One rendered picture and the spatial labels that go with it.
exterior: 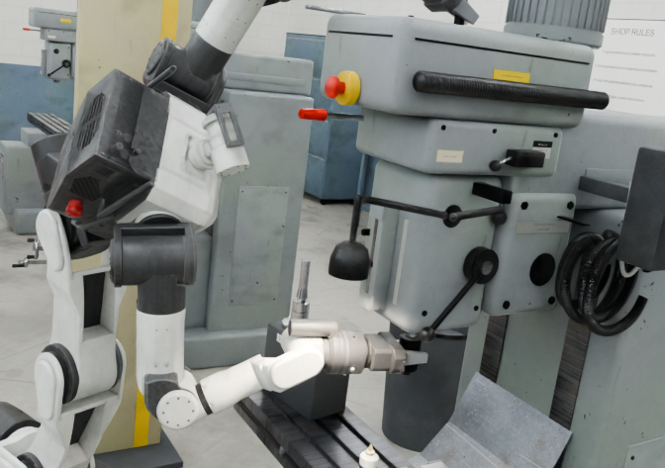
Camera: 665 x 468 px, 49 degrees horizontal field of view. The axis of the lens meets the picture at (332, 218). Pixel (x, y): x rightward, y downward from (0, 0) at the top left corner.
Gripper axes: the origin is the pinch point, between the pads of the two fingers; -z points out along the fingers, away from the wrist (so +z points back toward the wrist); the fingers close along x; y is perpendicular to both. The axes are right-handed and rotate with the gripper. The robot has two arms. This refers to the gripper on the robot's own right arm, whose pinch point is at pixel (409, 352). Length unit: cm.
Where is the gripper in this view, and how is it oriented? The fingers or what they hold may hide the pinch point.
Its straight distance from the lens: 155.5
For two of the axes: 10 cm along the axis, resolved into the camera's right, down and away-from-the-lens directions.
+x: -2.6, -2.5, 9.3
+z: -9.6, -0.6, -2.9
